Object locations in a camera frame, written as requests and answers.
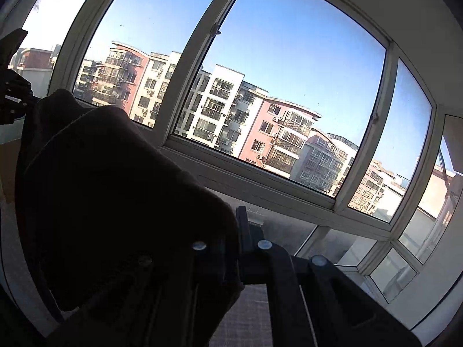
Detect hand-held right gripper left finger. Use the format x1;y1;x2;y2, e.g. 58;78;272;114
46;239;244;347

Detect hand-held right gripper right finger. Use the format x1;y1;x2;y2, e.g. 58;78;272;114
236;205;423;347

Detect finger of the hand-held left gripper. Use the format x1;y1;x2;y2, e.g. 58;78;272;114
0;69;35;99
0;97;30;124

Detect brown fleece top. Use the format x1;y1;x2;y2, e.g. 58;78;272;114
14;88;246;313

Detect plaid blanket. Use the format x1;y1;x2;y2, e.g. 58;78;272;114
208;206;319;347

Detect apartment buildings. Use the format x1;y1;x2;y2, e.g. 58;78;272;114
16;40;462;223

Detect white window frame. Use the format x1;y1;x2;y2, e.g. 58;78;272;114
0;0;463;333

